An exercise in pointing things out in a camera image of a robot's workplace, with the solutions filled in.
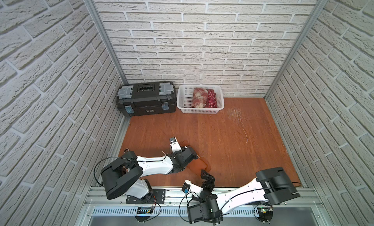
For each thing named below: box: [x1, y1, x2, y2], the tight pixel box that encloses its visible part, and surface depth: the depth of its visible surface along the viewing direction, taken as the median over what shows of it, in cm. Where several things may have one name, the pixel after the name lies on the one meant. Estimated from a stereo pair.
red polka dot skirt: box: [203, 88, 218, 109], surface depth 115 cm
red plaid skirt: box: [191, 87, 209, 109], surface depth 109 cm
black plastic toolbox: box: [116, 80, 177, 117], surface depth 100 cm
